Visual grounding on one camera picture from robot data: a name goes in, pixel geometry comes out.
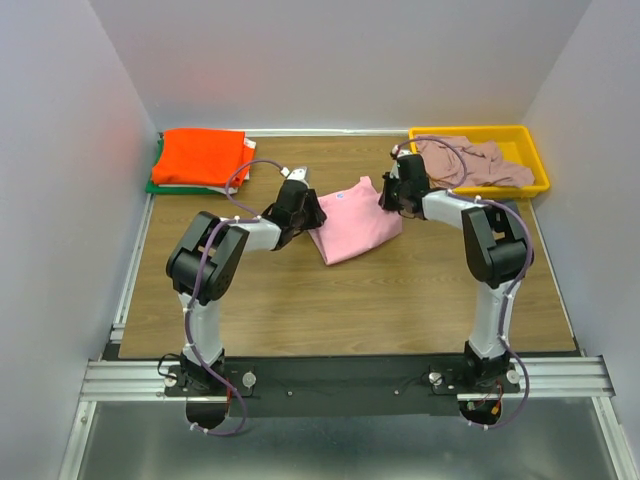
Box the pink t shirt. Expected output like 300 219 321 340
309 176 403 266

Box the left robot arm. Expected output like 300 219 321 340
166 178 327 395

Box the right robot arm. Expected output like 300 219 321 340
379 153 534 392

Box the crumpled mauve t shirt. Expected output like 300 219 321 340
414 136 535 189

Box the folded orange t shirt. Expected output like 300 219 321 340
150 128 256 187

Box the yellow plastic bin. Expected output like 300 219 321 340
409 125 550 199

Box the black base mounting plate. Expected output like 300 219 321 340
157 354 521 421

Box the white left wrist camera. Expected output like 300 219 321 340
286 166 310 187

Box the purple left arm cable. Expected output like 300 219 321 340
183 158 294 437

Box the aluminium frame rail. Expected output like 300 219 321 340
80 357 615 402

